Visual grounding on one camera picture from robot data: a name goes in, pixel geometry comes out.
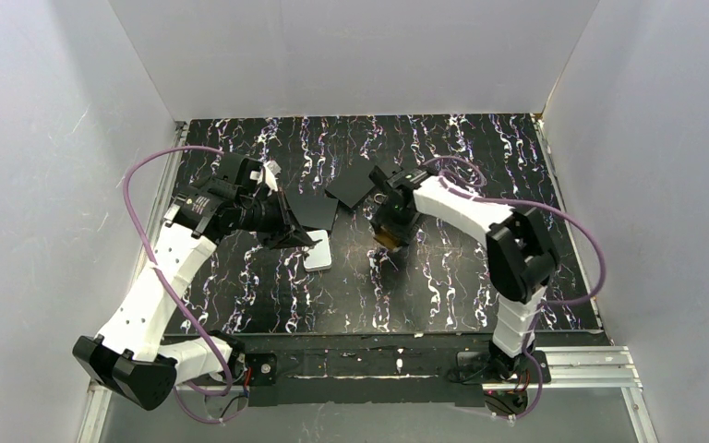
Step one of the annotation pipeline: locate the large brass padlock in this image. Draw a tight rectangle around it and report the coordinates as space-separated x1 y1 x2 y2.
374 231 402 251

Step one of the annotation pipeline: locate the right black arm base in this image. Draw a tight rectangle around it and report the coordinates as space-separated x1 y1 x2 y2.
446 350 552 423

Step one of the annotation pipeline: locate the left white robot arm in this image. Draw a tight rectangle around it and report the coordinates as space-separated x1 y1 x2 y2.
72 152 316 411

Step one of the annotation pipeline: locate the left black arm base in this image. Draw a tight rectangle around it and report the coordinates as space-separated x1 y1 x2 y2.
186 351 279 423

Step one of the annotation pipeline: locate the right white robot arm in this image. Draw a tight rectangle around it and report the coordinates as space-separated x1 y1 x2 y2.
369 167 559 360

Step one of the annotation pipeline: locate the black square plate left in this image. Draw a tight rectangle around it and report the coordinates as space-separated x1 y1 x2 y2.
286 192 339 232

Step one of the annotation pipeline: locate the black square plate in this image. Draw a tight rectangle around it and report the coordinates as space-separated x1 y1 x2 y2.
325 157 379 210
286 192 339 232

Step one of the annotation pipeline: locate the black square plate right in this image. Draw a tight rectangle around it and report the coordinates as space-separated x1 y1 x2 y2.
325 157 379 210

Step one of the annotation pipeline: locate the white rectangular box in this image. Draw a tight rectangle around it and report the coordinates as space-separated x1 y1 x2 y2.
303 230 332 272

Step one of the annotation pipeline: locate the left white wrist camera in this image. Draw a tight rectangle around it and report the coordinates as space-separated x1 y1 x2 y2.
258 160 281 192

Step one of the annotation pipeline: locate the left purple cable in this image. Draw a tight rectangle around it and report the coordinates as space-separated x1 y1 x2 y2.
122 145 236 425

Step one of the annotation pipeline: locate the aluminium frame rail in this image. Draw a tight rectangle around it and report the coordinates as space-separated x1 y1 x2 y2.
76 121 662 443

